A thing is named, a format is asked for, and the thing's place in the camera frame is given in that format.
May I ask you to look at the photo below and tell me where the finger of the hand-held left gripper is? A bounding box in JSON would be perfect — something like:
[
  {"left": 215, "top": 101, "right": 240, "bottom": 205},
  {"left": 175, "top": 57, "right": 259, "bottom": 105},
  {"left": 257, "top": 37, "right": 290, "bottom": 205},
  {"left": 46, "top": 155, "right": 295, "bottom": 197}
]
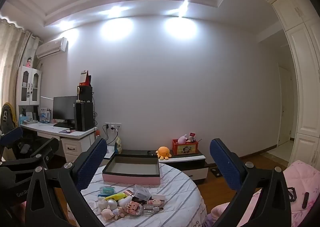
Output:
[
  {"left": 0, "top": 138, "right": 60, "bottom": 170},
  {"left": 0, "top": 127, "right": 24, "bottom": 153}
]

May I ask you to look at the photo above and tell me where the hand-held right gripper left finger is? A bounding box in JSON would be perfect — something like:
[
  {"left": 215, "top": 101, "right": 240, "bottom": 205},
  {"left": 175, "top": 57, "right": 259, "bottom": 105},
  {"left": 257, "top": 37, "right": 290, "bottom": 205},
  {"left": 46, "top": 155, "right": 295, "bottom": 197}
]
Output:
[{"left": 25, "top": 138, "right": 108, "bottom": 227}]

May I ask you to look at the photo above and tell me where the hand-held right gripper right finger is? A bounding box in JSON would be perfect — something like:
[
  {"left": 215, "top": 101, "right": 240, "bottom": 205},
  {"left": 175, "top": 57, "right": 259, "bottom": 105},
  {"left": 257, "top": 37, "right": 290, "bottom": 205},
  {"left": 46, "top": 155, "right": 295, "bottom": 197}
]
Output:
[{"left": 209, "top": 138, "right": 292, "bottom": 227}]

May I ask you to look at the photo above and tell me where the clear case with teal brush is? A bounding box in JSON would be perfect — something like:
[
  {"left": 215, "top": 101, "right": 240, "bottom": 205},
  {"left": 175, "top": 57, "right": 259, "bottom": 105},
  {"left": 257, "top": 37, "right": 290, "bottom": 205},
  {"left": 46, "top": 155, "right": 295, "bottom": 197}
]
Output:
[{"left": 100, "top": 185, "right": 117, "bottom": 195}]

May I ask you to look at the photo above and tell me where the yellow highlighter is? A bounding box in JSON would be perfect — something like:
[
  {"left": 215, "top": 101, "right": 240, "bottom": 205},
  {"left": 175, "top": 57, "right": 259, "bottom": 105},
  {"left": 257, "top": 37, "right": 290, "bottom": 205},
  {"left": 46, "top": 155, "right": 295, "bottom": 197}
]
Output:
[{"left": 105, "top": 192, "right": 125, "bottom": 200}]

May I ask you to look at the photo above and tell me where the pink box with black rim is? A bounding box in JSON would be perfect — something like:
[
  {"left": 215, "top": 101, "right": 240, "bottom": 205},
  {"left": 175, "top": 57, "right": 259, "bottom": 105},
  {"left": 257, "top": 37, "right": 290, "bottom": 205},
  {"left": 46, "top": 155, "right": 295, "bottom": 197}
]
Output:
[{"left": 102, "top": 153, "right": 160, "bottom": 185}]

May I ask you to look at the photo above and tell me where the black office chair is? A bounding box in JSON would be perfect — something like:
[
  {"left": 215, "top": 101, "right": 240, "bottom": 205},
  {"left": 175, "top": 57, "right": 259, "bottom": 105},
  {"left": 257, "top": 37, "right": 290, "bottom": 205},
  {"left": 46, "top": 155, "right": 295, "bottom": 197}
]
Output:
[{"left": 0, "top": 103, "right": 38, "bottom": 161}]

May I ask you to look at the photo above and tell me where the white desk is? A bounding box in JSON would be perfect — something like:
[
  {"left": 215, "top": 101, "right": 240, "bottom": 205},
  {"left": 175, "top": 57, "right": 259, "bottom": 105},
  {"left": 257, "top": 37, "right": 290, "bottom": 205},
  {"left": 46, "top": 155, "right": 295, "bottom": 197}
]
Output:
[{"left": 20, "top": 120, "right": 98, "bottom": 163}]

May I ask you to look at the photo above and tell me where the black keyboard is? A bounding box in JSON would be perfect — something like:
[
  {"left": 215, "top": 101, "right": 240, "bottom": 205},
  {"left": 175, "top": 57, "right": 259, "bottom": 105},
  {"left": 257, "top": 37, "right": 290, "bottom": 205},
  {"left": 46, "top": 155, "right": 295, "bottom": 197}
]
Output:
[{"left": 53, "top": 122, "right": 75, "bottom": 129}]

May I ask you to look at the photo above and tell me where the blue yellow snack bag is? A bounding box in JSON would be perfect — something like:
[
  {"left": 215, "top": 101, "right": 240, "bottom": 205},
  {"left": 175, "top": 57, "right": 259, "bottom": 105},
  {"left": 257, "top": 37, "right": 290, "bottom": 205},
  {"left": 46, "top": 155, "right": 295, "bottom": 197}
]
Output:
[{"left": 114, "top": 137, "right": 123, "bottom": 154}]

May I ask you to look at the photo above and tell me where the blue white carton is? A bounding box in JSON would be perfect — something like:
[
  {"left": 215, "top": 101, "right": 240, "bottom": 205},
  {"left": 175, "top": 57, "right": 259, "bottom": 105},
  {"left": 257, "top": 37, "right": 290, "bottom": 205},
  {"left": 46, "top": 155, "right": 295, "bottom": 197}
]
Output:
[{"left": 39, "top": 107, "right": 51, "bottom": 123}]

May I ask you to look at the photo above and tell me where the black white TV stand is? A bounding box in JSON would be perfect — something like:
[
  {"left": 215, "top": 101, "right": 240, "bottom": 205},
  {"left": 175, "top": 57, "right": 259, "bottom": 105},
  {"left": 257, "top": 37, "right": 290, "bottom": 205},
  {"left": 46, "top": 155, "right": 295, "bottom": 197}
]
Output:
[{"left": 120, "top": 149, "right": 209, "bottom": 185}]

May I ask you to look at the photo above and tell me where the red storage box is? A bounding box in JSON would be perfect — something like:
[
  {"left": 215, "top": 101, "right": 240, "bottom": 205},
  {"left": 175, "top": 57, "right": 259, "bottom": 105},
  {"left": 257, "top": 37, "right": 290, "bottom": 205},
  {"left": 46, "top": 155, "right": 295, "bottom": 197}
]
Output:
[{"left": 172, "top": 139, "right": 199, "bottom": 156}]

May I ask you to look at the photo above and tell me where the black monitor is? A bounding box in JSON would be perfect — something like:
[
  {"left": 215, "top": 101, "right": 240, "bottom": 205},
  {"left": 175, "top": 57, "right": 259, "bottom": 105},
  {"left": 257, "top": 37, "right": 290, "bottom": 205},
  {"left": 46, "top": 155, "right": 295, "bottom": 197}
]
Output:
[{"left": 52, "top": 96, "right": 78, "bottom": 124}]

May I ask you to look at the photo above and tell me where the black computer tower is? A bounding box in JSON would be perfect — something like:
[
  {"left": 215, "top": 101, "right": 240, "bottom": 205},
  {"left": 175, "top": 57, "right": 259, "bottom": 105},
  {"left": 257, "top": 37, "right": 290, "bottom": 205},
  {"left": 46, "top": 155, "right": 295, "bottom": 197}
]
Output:
[{"left": 74, "top": 102, "right": 95, "bottom": 132}]

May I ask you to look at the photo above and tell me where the baby doll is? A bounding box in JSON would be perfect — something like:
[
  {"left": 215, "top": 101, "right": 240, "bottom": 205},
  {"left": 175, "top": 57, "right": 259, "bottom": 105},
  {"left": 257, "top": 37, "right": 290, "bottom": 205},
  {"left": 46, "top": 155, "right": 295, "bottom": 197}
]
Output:
[{"left": 101, "top": 207, "right": 125, "bottom": 221}]

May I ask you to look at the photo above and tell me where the white hutch cabinet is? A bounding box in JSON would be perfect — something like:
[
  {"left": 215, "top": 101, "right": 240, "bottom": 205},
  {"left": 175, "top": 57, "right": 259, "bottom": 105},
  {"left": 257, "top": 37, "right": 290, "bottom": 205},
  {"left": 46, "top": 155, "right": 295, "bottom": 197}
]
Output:
[{"left": 15, "top": 65, "right": 42, "bottom": 121}]

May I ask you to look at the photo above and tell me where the clear plastic box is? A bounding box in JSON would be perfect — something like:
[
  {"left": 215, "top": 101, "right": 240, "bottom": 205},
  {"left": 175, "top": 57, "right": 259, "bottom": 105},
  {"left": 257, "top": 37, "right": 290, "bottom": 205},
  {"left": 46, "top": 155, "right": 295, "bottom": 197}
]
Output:
[{"left": 132, "top": 184, "right": 152, "bottom": 201}]

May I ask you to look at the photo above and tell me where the tall pink block figure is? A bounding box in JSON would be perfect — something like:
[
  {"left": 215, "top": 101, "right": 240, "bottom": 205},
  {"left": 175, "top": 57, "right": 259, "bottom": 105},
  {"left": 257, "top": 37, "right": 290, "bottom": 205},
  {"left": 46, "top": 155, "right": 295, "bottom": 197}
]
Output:
[{"left": 126, "top": 201, "right": 143, "bottom": 216}]

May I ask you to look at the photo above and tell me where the orange octopus plush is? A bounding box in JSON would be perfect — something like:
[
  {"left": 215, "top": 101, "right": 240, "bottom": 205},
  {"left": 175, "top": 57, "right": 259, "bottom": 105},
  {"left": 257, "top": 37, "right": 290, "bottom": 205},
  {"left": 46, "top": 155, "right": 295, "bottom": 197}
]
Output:
[{"left": 156, "top": 146, "right": 172, "bottom": 161}]

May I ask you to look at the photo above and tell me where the black speaker box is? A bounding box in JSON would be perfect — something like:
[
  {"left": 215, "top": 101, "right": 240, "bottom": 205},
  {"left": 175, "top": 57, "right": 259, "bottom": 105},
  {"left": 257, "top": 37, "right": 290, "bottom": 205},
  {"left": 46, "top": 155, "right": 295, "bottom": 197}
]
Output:
[{"left": 77, "top": 86, "right": 93, "bottom": 103}]

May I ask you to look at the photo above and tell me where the black square buckle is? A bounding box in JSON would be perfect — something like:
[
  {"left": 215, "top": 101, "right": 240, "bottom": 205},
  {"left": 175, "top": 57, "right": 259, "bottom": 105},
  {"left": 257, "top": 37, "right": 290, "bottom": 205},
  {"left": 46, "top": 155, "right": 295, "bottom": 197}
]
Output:
[{"left": 287, "top": 186, "right": 297, "bottom": 201}]

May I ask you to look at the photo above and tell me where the flat pink block figure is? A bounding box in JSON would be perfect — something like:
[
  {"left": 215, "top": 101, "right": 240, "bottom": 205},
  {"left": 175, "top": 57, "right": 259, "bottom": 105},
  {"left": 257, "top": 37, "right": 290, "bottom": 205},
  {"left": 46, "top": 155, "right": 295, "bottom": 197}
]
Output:
[{"left": 147, "top": 195, "right": 165, "bottom": 205}]

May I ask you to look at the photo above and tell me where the clear glass bottle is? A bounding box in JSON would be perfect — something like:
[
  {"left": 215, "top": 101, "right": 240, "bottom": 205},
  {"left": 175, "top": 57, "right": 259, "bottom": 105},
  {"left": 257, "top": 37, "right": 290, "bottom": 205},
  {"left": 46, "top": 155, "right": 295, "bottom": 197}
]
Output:
[{"left": 142, "top": 204, "right": 164, "bottom": 216}]

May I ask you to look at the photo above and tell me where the pink blanket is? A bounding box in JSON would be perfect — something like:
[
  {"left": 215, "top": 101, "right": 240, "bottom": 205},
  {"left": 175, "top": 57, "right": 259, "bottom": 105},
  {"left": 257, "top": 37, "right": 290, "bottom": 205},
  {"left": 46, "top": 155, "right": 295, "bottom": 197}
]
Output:
[{"left": 205, "top": 160, "right": 320, "bottom": 227}]

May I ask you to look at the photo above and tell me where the red desk calendar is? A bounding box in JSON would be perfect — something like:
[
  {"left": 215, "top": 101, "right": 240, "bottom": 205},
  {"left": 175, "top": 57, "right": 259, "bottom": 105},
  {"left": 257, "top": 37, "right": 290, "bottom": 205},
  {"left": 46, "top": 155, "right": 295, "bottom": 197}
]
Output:
[{"left": 79, "top": 70, "right": 92, "bottom": 87}]

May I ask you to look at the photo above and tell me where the beige curtain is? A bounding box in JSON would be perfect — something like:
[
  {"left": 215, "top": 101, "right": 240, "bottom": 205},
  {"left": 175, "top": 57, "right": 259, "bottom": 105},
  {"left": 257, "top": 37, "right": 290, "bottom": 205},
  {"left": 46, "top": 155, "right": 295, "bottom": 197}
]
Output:
[{"left": 0, "top": 16, "right": 28, "bottom": 108}]

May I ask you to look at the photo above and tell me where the white air conditioner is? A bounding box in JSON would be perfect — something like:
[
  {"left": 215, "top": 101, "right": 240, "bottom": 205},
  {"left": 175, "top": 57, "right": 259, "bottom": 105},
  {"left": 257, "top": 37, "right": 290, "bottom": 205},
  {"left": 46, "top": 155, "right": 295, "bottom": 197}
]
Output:
[{"left": 35, "top": 37, "right": 68, "bottom": 59}]

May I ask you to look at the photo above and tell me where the cream wardrobe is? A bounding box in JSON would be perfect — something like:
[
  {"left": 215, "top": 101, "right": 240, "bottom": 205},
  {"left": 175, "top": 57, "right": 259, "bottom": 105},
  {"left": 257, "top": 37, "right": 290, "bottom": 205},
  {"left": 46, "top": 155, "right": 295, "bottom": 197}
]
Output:
[{"left": 266, "top": 0, "right": 320, "bottom": 172}]

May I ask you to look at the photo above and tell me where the black power cable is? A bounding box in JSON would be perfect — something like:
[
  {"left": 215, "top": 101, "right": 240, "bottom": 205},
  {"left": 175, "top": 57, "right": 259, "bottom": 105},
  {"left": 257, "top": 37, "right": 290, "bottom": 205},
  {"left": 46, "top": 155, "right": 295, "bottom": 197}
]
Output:
[{"left": 100, "top": 127, "right": 118, "bottom": 143}]

